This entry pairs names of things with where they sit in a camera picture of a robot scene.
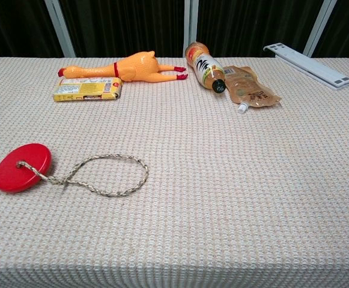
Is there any white frame post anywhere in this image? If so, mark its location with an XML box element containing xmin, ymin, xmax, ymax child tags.
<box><xmin>44</xmin><ymin>0</ymin><xmax>76</xmax><ymax>58</ymax></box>
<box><xmin>182</xmin><ymin>0</ymin><xmax>199</xmax><ymax>58</ymax></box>
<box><xmin>303</xmin><ymin>0</ymin><xmax>338</xmax><ymax>58</ymax></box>

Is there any white flat bar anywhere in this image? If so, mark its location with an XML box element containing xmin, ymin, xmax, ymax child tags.
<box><xmin>263</xmin><ymin>42</ymin><xmax>349</xmax><ymax>91</ymax></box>

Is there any braided beige rope loop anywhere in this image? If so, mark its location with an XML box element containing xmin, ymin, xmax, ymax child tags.
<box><xmin>16</xmin><ymin>154</ymin><xmax>149</xmax><ymax>198</ymax></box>

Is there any beige woven tablecloth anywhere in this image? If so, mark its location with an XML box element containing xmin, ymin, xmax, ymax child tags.
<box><xmin>0</xmin><ymin>56</ymin><xmax>349</xmax><ymax>288</ymax></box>

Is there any orange drink bottle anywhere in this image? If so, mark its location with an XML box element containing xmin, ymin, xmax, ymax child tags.
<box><xmin>184</xmin><ymin>41</ymin><xmax>226</xmax><ymax>95</ymax></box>

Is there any yellow rubber chicken toy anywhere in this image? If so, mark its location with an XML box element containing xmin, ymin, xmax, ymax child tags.
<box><xmin>58</xmin><ymin>50</ymin><xmax>189</xmax><ymax>83</ymax></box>

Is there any yellow snack box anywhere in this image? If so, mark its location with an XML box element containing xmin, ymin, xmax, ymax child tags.
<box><xmin>52</xmin><ymin>77</ymin><xmax>123</xmax><ymax>103</ymax></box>

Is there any brown spout pouch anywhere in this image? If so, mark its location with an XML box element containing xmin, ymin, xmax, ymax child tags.
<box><xmin>223</xmin><ymin>65</ymin><xmax>282</xmax><ymax>114</ymax></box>

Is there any red disc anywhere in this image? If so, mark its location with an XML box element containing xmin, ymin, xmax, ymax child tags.
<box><xmin>0</xmin><ymin>143</ymin><xmax>52</xmax><ymax>193</ymax></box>

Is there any dark curtain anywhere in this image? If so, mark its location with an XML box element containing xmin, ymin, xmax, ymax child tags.
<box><xmin>0</xmin><ymin>0</ymin><xmax>349</xmax><ymax>66</ymax></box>

